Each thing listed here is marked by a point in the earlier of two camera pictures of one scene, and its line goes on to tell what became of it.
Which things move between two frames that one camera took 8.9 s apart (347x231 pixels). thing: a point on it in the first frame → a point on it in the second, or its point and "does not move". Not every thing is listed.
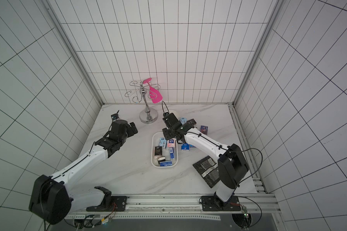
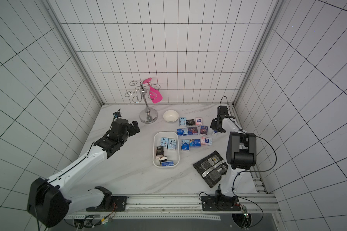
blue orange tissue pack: (204, 129) does not move
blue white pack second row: (185, 147) does not move
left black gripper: (129, 130) does not move
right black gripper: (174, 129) → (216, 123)
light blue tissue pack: (183, 120) does not move
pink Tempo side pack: (171, 143) → (198, 121)
